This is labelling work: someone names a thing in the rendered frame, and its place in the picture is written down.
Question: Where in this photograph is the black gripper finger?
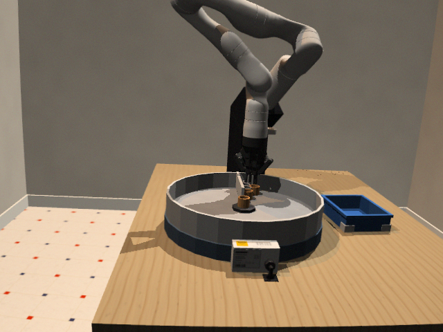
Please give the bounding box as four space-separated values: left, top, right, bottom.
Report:
233 153 253 183
251 154 273 185

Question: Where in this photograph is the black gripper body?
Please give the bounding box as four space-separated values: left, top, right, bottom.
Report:
240 136 267 165

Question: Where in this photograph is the blue crate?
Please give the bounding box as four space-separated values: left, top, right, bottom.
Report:
321 195 394 232

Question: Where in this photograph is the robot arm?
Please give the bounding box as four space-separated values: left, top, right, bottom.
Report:
170 0 323 138

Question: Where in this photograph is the bronze ring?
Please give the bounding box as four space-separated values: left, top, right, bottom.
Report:
237 196 250 208
249 185 260 196
244 189 253 200

